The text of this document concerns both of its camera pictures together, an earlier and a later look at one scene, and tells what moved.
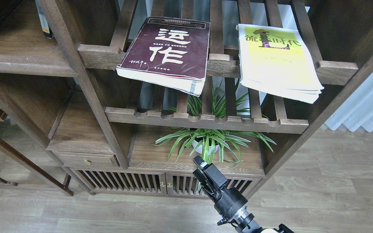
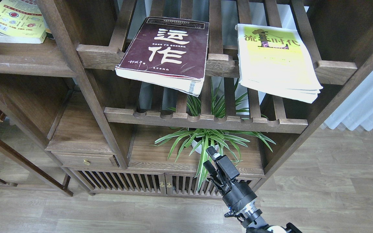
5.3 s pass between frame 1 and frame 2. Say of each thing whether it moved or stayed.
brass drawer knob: stayed
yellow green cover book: stayed
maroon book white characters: stayed
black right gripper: moved
